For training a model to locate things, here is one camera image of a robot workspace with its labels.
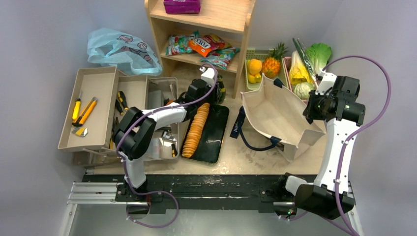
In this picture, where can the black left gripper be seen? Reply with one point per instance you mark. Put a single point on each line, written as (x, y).
(213, 99)

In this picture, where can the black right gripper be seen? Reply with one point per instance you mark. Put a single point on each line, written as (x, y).
(313, 106)

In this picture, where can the green bottle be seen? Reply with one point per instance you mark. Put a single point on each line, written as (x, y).
(221, 89)

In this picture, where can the green round cabbage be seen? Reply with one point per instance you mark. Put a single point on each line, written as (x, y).
(302, 90)

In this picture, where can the yellow white napa cabbage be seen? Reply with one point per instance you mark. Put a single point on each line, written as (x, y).
(298, 72)

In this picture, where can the green lettuce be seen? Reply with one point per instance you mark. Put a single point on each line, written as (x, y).
(319, 55)

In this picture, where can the orange fruit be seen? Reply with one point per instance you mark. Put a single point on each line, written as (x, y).
(254, 66)

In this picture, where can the orange snack packet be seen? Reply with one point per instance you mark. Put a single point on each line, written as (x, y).
(208, 43)

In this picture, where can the beige canvas tote bag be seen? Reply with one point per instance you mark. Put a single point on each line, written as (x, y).
(277, 114)

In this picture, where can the green scallion bunch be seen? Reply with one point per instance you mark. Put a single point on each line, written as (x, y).
(302, 54)

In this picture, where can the pineapple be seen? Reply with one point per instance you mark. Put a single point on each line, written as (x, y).
(272, 64)

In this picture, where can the light blue plastic grocery bag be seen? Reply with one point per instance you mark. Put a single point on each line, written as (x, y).
(130, 54)

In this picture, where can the purple snack bag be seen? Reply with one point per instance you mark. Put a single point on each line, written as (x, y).
(182, 6)

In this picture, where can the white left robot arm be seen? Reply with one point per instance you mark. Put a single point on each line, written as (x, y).
(134, 133)

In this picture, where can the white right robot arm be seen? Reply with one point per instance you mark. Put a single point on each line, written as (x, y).
(328, 196)

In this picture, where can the orange spiral bread loaf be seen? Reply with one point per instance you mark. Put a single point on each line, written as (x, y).
(195, 131)

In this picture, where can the right candy bag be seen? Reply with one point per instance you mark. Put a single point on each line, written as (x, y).
(221, 58)

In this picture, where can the candy bag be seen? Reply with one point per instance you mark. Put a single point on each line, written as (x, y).
(221, 58)
(178, 44)

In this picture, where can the black rectangular tray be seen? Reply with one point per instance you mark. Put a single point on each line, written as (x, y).
(211, 138)

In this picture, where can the grey open toolbox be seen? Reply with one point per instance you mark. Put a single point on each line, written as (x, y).
(161, 143)

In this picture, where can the pink plastic basket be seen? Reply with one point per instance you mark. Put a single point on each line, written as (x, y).
(302, 100)

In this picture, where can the stubby black yellow screwdriver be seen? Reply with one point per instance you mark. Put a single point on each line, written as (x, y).
(174, 150)

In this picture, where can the left candy bag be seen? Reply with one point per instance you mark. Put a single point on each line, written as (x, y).
(178, 44)

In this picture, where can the green plastic basket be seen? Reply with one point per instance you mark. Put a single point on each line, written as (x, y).
(261, 54)

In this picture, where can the wooden shelf unit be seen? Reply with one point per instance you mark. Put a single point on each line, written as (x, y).
(230, 20)

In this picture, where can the beige toolbox tray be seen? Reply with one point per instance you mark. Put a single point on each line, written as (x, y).
(102, 83)

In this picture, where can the yellow utility knife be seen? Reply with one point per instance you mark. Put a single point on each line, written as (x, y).
(80, 120)

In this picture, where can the small yellow screwdriver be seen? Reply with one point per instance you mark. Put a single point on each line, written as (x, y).
(77, 107)

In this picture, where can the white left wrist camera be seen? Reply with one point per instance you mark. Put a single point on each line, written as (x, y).
(208, 75)

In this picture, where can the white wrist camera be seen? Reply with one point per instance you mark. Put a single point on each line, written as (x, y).
(326, 83)
(208, 75)

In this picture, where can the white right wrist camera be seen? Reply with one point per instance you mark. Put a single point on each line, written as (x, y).
(326, 83)

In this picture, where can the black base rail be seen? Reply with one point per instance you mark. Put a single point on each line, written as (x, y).
(262, 193)

